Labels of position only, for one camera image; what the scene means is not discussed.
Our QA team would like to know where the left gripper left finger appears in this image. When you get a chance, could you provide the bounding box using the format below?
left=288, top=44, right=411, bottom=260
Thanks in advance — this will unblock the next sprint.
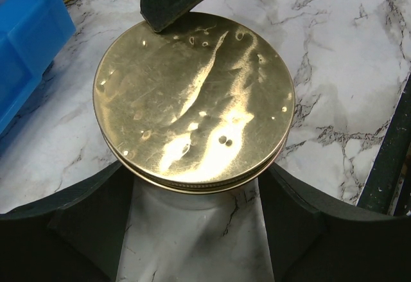
left=1, top=162, right=134, bottom=281

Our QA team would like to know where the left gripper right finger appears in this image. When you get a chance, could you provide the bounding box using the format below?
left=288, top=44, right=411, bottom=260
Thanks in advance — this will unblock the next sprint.
left=258, top=165, right=410, bottom=281

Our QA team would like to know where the round jar lid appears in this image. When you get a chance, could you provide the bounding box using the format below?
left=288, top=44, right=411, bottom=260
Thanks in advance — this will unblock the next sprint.
left=92, top=12, right=295, bottom=195

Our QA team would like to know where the blue candy bin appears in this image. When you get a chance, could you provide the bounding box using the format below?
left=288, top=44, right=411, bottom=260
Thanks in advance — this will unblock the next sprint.
left=1, top=0, right=75, bottom=129

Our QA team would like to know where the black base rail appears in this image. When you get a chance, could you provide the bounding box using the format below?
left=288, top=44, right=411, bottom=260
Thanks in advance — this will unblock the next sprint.
left=357, top=80, right=410, bottom=214

